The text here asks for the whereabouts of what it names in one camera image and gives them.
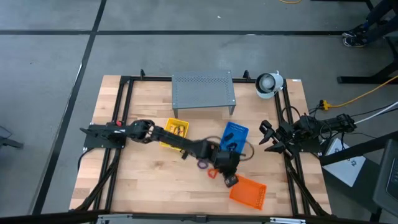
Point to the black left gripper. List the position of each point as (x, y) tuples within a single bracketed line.
[(227, 161)]

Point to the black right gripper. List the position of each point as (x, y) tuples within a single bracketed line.
[(289, 137)]

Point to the orange plastic basket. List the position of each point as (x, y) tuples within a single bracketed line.
[(248, 193)]

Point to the orange coil wristband keyring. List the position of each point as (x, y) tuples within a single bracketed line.
[(209, 173)]

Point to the blue plastic basket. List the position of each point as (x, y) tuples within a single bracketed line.
[(237, 130)]

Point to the purple coil wristband keyring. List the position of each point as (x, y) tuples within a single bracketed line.
[(198, 164)]

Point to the yellow green crayon pack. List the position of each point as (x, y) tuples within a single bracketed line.
[(183, 131), (172, 127), (178, 129)]

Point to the yellow plastic basket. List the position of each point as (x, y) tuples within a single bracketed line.
[(183, 124)]

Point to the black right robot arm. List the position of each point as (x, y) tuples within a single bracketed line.
[(329, 124)]

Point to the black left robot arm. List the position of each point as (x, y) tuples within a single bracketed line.
[(140, 130)]

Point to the black desk bar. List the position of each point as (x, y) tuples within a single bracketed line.
[(357, 150)]

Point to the black desk leg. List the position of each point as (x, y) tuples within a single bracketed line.
[(357, 80)]

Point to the black front crossbar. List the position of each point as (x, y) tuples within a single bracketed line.
[(199, 218)]

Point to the white box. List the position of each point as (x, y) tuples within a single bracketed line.
[(345, 169)]

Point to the grey perforated metal shelf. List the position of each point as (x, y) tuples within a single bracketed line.
[(202, 90)]

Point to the grey chair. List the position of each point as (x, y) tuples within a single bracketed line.
[(385, 186)]

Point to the person's shoe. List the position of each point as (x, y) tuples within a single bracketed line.
[(354, 31), (354, 42)]

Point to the person's leg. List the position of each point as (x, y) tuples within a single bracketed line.
[(381, 11), (382, 29)]

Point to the grey chair base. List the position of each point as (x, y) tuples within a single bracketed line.
[(11, 142)]

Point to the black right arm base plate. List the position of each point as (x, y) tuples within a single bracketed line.
[(311, 148)]

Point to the black aluminium table frame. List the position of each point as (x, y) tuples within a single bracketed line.
[(149, 78)]

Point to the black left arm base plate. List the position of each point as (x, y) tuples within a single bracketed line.
[(93, 141)]

